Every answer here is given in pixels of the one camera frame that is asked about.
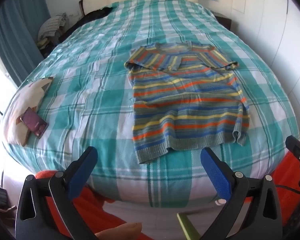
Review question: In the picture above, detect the pile of clothes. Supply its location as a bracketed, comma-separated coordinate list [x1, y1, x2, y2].
[36, 13, 69, 56]

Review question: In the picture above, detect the orange fluffy rug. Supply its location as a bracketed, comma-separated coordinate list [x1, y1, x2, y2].
[35, 152, 300, 240]

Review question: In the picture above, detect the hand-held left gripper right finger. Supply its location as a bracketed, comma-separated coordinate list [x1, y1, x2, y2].
[200, 147, 283, 240]

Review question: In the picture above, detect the green flat object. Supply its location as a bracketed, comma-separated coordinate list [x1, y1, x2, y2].
[177, 212, 201, 240]

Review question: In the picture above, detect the star pattern pillow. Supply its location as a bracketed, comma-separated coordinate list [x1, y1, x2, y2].
[6, 76, 54, 147]

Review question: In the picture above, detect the teal curtain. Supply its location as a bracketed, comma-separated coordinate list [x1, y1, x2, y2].
[0, 0, 50, 86]

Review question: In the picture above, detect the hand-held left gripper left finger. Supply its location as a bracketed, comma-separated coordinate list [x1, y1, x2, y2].
[15, 146, 98, 240]

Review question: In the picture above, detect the dark smartphone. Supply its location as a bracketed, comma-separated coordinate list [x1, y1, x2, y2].
[20, 107, 49, 138]

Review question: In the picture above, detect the person's left hand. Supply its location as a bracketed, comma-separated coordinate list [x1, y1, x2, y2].
[94, 222, 143, 240]

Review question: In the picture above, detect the teal plaid bedspread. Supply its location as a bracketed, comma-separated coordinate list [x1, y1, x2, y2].
[2, 0, 300, 207]

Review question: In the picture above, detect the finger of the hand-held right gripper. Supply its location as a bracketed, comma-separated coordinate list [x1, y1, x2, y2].
[285, 135, 300, 189]

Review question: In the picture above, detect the black cable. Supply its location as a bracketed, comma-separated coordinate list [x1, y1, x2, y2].
[275, 184, 300, 194]

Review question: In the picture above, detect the dark nightstand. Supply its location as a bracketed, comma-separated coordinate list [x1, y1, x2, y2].
[214, 15, 232, 31]

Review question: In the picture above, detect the striped knit sweater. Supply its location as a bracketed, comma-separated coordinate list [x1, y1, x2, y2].
[124, 41, 251, 164]

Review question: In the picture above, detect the dark cloth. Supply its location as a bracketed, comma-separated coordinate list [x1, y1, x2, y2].
[57, 6, 114, 43]

